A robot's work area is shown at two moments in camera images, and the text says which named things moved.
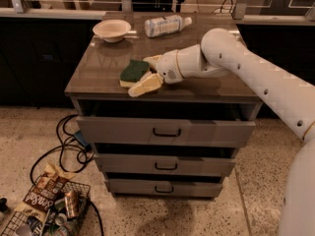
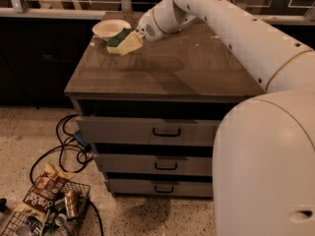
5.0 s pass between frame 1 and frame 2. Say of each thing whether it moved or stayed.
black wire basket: stayed
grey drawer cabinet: stayed
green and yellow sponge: moved
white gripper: moved
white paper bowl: stayed
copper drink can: stayed
